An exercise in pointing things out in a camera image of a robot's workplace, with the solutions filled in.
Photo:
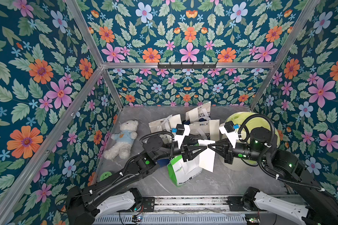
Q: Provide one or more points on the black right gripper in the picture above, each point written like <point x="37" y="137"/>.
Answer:
<point x="228" y="153"/>

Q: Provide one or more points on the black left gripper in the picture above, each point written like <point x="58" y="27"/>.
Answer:
<point x="184" y="152"/>

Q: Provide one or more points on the green white takeout bag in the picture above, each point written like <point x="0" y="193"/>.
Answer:
<point x="180" y="172"/>

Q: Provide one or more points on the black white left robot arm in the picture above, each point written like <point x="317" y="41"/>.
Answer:
<point x="84" y="206"/>

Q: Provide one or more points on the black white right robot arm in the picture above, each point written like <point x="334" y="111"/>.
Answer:
<point x="287" y="168"/>

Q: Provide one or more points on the white trash bin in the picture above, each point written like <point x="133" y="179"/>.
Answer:
<point x="239" y="164"/>

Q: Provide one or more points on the blue white bag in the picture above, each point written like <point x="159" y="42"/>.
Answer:
<point x="160" y="125"/>
<point x="199" y="114"/>
<point x="200" y="129"/>

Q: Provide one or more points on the back left blue white bag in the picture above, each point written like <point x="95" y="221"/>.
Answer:
<point x="160" y="125"/>

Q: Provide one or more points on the back right blue white bag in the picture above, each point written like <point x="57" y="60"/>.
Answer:
<point x="199" y="114"/>

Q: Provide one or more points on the white teddy bear blue shirt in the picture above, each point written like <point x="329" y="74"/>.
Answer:
<point x="123" y="141"/>

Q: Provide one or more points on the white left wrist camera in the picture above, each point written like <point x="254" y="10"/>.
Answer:
<point x="180" y="132"/>

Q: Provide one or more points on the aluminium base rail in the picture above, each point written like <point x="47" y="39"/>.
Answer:
<point x="212" y="210"/>

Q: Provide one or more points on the black wall hook rail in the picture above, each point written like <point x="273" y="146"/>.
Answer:
<point x="190" y="65"/>

